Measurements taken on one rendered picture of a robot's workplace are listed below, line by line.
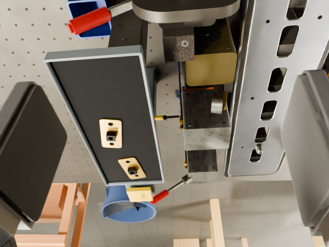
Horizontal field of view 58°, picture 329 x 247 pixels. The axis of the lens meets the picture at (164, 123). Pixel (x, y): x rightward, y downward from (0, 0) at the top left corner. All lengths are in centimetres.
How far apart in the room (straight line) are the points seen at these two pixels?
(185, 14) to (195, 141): 36
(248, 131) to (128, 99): 44
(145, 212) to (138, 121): 217
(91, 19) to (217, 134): 36
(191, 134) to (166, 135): 68
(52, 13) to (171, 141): 73
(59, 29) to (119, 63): 58
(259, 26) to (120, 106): 30
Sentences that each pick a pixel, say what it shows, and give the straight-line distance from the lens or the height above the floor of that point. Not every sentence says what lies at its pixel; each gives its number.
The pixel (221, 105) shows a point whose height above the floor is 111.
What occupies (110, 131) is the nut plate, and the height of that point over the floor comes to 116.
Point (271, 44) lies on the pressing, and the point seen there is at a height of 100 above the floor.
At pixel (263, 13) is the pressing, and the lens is 60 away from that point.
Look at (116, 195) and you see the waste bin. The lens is 237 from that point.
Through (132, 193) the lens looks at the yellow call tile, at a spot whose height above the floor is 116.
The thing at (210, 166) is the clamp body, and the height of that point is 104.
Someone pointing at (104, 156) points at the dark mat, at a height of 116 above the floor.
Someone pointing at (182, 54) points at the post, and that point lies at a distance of 50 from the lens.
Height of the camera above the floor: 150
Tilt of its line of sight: 40 degrees down
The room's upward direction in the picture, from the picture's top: 179 degrees clockwise
